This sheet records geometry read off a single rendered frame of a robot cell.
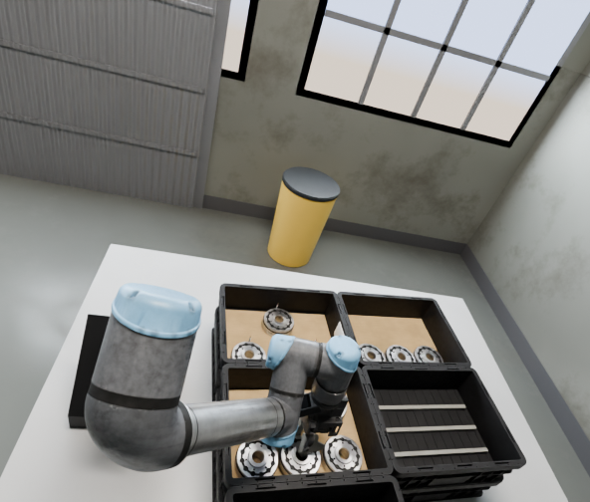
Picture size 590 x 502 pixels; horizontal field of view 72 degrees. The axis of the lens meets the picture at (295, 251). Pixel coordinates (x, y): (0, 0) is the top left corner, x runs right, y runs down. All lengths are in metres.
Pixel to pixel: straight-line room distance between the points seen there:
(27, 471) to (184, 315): 0.80
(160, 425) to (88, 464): 0.69
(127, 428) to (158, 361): 0.08
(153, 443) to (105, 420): 0.07
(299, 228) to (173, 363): 2.17
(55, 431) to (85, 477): 0.15
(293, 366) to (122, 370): 0.41
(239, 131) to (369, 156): 0.96
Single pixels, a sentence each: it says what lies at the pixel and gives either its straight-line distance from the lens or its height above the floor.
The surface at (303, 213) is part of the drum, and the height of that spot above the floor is 0.48.
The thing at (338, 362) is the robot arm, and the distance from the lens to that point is 0.87.
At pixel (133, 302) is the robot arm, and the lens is 0.55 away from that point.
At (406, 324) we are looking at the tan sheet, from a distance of 1.59.
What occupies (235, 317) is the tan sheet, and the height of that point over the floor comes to 0.83.
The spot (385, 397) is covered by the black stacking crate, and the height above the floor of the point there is 0.83.
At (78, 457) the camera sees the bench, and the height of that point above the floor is 0.70.
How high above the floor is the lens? 1.84
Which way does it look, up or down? 37 degrees down
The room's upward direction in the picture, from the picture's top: 19 degrees clockwise
